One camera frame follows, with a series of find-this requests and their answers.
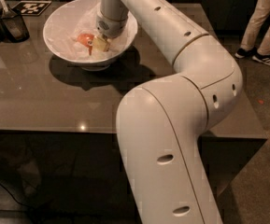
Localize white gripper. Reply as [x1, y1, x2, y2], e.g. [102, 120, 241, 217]
[92, 9, 129, 52]

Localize red apple with sticker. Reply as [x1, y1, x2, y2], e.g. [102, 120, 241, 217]
[77, 34, 94, 54]

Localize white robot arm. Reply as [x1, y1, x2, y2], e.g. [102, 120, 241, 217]
[97, 0, 243, 224]

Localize white bowl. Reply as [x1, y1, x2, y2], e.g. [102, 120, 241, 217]
[42, 0, 139, 72]

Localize white plastic bag liner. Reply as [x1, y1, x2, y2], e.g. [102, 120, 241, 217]
[51, 3, 138, 61]

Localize black white marker tag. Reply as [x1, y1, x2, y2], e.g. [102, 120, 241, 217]
[13, 0, 51, 16]

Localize black scoop cup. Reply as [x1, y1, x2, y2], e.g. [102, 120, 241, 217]
[0, 0, 30, 43]

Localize black sneaker white stripes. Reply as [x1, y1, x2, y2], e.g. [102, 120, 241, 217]
[252, 53, 270, 66]

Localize person in khaki trousers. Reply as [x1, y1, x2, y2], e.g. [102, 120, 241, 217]
[239, 0, 270, 56]

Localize black floor cable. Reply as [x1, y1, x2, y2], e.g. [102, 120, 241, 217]
[0, 168, 42, 224]

